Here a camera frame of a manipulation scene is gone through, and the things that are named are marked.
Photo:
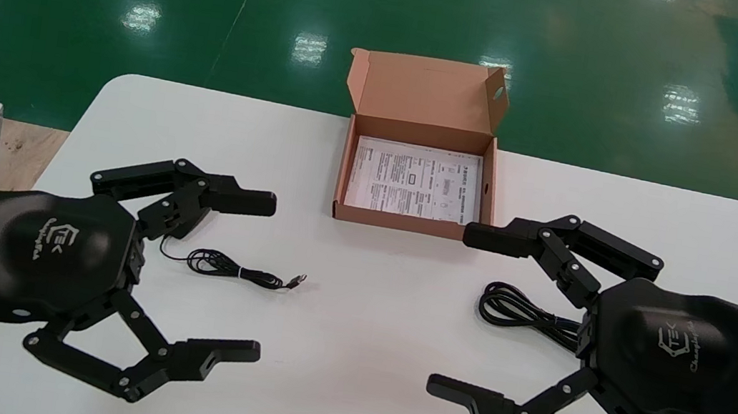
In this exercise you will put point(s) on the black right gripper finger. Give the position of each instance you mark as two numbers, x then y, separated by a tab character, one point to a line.
502	239

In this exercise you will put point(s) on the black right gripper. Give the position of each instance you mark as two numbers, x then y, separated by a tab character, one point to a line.
680	359

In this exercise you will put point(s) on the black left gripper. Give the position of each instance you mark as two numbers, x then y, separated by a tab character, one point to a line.
45	248

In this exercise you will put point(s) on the brown cardboard storage box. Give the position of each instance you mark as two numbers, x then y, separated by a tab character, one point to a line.
428	93

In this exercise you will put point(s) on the printed white instruction sheet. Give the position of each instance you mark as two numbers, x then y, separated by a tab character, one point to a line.
416	181

